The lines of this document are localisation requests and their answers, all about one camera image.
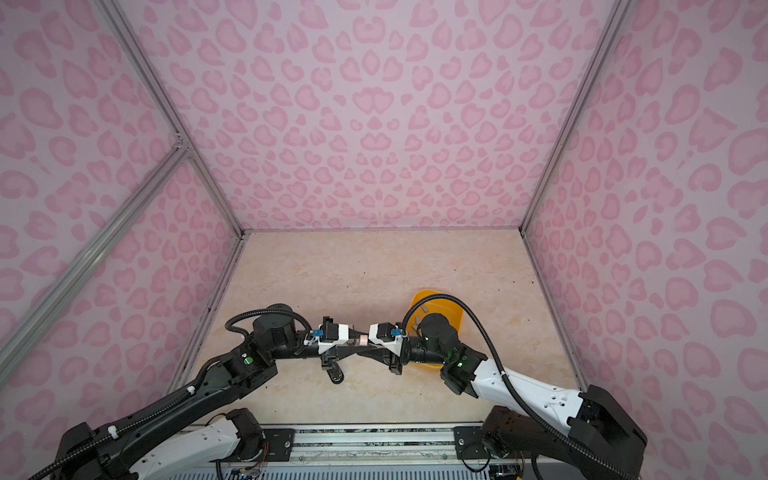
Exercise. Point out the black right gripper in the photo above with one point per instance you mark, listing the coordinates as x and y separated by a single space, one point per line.
393 361

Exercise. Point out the aluminium frame rail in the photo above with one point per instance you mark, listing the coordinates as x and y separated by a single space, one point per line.
110 19
608 40

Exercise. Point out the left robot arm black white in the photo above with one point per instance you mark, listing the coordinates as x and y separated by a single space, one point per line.
268 335

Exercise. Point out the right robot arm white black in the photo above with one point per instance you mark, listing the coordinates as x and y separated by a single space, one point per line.
588 429

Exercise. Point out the yellow plastic tray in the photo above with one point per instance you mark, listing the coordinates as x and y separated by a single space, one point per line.
452 312

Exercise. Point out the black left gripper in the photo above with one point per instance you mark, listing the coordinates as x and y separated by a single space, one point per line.
346 352

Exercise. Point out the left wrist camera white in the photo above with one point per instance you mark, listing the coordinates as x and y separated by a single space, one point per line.
327 336

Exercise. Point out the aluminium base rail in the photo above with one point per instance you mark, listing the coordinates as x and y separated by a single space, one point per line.
382 451

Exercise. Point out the aluminium frame rail left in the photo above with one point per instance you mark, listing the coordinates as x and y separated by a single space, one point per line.
110 19

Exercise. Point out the aluminium frame rail right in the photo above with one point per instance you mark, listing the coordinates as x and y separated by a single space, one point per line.
608 40

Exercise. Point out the black stapler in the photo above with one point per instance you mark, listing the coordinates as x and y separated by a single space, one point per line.
335 373

